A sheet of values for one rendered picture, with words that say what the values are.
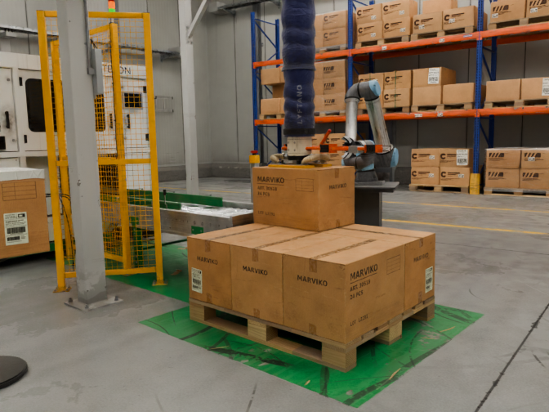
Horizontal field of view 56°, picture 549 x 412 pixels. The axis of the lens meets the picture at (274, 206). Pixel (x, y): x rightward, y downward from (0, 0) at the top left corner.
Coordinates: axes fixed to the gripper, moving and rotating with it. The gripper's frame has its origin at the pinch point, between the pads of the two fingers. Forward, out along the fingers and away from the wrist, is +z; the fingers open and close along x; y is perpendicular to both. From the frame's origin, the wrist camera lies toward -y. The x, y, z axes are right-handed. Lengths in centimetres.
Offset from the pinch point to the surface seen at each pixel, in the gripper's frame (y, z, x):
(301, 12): 19, 19, 89
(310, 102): 17.9, 13.3, 31.1
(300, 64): 20, 20, 55
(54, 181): 182, 118, -20
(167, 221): 136, 51, -56
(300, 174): 11.0, 33.7, -15.8
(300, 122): 20.6, 20.9, 18.1
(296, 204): 15, 34, -36
